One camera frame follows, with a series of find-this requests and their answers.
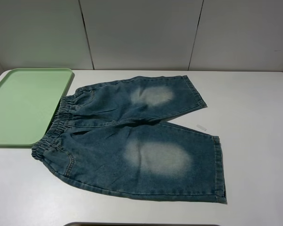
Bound blue children's denim shorts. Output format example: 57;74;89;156
32;76;227;204

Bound light green plastic tray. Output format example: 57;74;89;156
0;68;73;146

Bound clear tape strip far right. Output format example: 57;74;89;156
196;124;207;131

